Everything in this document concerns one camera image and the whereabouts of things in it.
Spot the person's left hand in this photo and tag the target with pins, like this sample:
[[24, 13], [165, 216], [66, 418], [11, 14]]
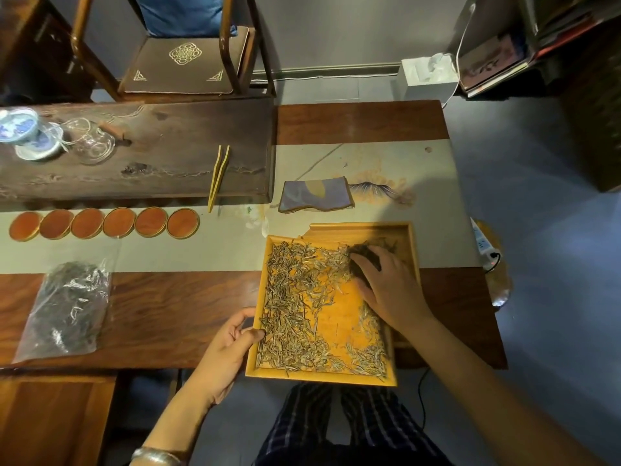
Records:
[[221, 356]]

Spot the person's right hand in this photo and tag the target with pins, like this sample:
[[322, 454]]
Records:
[[395, 296]]

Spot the person's right fingers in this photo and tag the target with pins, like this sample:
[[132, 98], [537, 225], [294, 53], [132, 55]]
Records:
[[376, 262]]

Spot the person's left thumb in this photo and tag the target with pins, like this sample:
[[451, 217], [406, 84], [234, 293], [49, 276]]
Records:
[[253, 336]]

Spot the dark tea leaf clump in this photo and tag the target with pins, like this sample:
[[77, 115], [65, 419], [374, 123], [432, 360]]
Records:
[[361, 276]]

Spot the square bamboo tea tray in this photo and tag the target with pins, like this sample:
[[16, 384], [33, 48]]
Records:
[[334, 315]]

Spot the person's left forearm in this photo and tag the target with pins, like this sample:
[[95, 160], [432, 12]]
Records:
[[179, 422]]

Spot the person's right forearm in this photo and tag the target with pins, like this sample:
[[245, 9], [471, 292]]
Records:
[[480, 388]]

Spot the pile of pale tea leaves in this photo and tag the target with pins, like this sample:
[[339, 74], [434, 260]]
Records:
[[296, 286]]

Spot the grey painted table runner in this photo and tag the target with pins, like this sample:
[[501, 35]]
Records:
[[427, 189]]

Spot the folded grey-blue tea cloth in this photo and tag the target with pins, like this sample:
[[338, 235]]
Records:
[[315, 195]]

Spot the person's plaid trouser legs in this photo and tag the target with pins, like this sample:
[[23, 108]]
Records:
[[310, 427]]

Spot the white power strip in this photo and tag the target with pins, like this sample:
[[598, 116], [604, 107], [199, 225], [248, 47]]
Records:
[[482, 242]]

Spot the bamboo tea tongs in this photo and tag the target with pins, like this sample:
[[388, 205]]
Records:
[[218, 177]]

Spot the white tissue box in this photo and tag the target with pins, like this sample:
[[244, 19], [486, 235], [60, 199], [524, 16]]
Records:
[[427, 82]]

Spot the row of round wooden coasters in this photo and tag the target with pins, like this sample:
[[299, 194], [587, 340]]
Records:
[[104, 223]]

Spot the clear bag of dark tea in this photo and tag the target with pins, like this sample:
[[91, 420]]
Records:
[[68, 310]]

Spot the dark wooden tea board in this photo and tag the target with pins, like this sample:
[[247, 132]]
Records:
[[170, 145]]

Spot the wooden bench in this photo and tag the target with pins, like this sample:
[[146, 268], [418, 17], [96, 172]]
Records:
[[53, 417]]

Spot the stack of books and magazines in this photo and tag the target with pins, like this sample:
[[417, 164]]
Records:
[[499, 58]]

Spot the wooden armchair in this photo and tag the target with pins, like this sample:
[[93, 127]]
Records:
[[237, 58]]

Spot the dark wooden side cabinet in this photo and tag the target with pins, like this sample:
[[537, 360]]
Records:
[[594, 111]]

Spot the brown embroidered seat cushion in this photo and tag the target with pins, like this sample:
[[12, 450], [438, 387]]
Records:
[[184, 63]]

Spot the blue and white porcelain gaiwan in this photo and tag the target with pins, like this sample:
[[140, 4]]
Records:
[[26, 133]]

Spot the blue back cushion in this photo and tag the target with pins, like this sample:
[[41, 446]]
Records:
[[184, 14]]

